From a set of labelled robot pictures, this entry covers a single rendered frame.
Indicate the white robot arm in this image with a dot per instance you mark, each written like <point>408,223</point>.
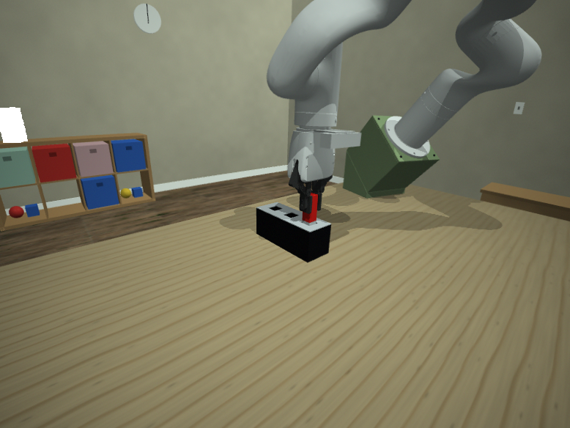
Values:
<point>505,54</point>

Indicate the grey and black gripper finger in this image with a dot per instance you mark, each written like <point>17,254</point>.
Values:
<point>318,187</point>
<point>304,191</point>

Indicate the red square pin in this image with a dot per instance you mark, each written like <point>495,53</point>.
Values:
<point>310,219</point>

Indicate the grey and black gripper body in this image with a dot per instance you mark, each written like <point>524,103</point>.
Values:
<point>315,163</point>

